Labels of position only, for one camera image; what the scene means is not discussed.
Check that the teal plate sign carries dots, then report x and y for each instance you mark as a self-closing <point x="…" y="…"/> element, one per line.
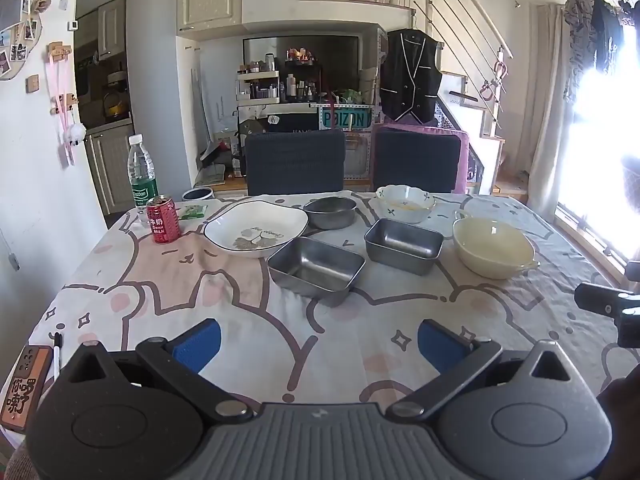
<point x="345" y="118"/>

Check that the round steel bowl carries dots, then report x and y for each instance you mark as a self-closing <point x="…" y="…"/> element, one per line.
<point x="330" y="212"/>

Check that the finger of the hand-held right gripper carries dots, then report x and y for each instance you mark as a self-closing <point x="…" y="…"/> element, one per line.
<point x="595" y="299"/>

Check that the black and white pen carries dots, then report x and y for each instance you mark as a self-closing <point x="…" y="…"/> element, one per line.
<point x="57" y="355"/>

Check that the clear water bottle green label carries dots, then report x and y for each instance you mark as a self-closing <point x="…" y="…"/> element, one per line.
<point x="142" y="170"/>

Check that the white perforated shelf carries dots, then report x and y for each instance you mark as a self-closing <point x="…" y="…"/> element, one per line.
<point x="357" y="157"/>

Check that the rectangular steel tray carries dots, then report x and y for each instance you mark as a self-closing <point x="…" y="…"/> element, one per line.
<point x="315" y="267"/>
<point x="405" y="245"/>

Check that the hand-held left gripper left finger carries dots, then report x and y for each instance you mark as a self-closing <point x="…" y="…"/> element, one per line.
<point x="200" y="342"/>

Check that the beige kitchen base cabinet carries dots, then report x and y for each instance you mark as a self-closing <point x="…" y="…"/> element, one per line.
<point x="112" y="170"/>

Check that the black cosmetics rack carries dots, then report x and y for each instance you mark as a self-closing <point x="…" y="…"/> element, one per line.
<point x="300" y="85"/>

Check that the black vest white trim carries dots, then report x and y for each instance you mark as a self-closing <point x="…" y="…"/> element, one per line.
<point x="410" y="75"/>

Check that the white plate with black rim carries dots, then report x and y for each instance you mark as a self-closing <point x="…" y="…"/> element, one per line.
<point x="255" y="232"/>

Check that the red drink can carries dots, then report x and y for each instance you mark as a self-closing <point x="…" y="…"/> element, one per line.
<point x="164" y="222"/>

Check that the white cosmetics organizer rack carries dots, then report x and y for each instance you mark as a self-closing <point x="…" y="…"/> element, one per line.
<point x="257" y="87"/>

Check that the white floral scalloped bowl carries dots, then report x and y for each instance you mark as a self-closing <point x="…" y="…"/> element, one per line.
<point x="405" y="205"/>

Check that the purple cloth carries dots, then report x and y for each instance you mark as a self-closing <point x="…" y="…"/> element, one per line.
<point x="465" y="160"/>

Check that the dark blue chair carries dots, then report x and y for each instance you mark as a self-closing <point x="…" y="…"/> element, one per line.
<point x="417" y="162"/>
<point x="295" y="162"/>

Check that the wooden block with characters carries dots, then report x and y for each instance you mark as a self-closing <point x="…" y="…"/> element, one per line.
<point x="25" y="390"/>

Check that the bear printed tablecloth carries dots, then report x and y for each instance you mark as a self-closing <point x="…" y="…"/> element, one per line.
<point x="165" y="280"/>

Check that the dark round pot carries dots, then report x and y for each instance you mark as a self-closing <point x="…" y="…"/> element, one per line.
<point x="198" y="194"/>

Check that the green snack packet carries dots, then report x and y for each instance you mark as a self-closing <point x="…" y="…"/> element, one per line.
<point x="193" y="211"/>

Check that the hanging clothes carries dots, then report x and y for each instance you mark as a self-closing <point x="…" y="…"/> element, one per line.
<point x="600" y="30"/>

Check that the stair railing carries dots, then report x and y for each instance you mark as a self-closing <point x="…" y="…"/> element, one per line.
<point x="460" y="35"/>

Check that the yellow kettle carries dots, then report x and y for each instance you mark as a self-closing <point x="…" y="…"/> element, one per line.
<point x="116" y="106"/>

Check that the person's leg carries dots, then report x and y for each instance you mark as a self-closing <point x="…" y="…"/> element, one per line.
<point x="622" y="430"/>

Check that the wall photo collage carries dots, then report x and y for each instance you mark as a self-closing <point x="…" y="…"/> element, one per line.
<point x="17" y="35"/>

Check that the pink ribbon white plush toy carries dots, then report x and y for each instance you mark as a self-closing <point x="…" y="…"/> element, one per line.
<point x="75" y="132"/>

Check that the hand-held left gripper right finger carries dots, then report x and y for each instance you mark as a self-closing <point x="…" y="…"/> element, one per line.
<point x="440" y="342"/>

